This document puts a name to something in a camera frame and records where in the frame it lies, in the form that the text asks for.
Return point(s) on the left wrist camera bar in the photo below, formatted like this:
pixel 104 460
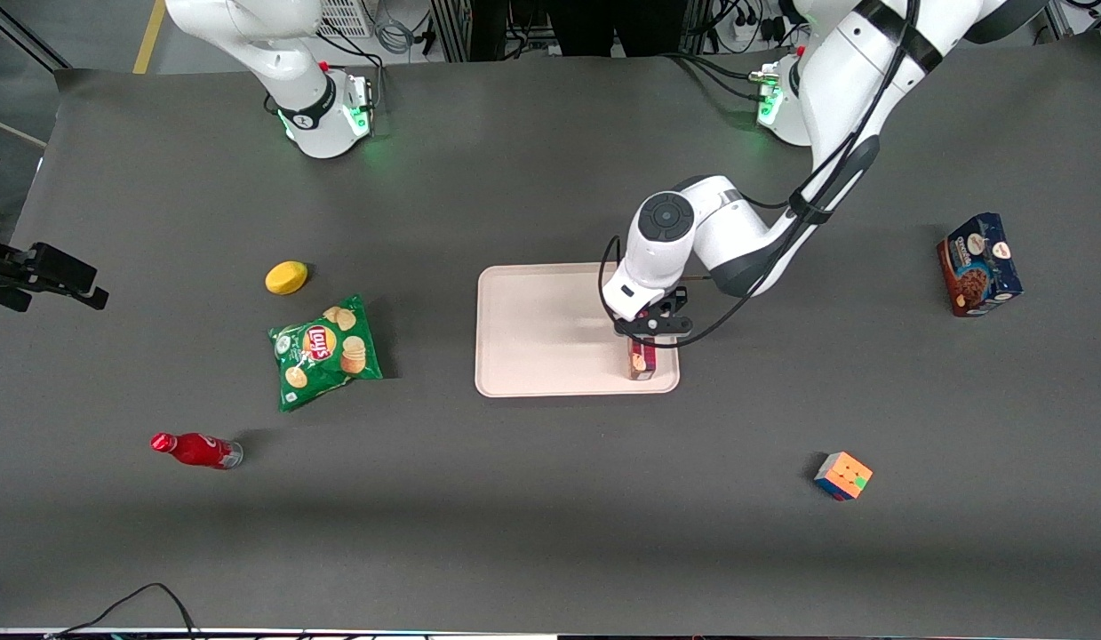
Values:
pixel 654 331

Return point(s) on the beige plastic tray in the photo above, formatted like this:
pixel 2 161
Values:
pixel 541 338

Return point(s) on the green chips bag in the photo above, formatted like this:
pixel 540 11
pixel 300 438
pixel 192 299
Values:
pixel 326 352

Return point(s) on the red tartan cookie box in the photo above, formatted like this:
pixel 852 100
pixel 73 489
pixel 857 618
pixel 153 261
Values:
pixel 642 362

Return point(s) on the yellow lemon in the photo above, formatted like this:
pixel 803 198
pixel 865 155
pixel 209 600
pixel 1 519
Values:
pixel 286 277

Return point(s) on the red cola bottle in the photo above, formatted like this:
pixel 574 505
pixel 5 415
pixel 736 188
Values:
pixel 197 450

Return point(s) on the colourful puzzle cube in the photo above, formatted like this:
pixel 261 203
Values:
pixel 842 476

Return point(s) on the white power strip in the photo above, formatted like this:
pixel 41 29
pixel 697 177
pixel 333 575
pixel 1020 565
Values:
pixel 756 34

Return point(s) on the person in dark clothes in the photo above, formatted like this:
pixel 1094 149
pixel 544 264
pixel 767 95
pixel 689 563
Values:
pixel 617 25

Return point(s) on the aluminium frame post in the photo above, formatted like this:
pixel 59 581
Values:
pixel 450 27

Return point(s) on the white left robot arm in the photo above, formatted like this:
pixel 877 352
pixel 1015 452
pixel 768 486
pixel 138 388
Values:
pixel 861 62

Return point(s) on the blue chocolate cookie box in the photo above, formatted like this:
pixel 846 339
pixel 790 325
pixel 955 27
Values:
pixel 981 267

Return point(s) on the dark gray table mat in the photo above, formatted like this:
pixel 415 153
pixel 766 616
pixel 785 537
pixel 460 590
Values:
pixel 550 516

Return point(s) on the white perforated box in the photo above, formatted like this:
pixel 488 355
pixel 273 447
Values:
pixel 344 16

